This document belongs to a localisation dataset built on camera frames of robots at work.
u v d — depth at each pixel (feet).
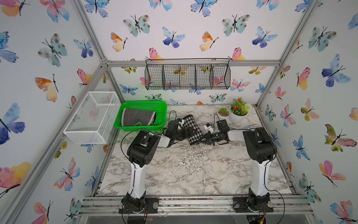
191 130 3.06
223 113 3.42
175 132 2.76
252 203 2.16
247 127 3.53
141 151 1.82
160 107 3.76
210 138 2.86
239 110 3.20
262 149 1.85
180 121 3.10
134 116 3.25
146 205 2.39
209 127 3.14
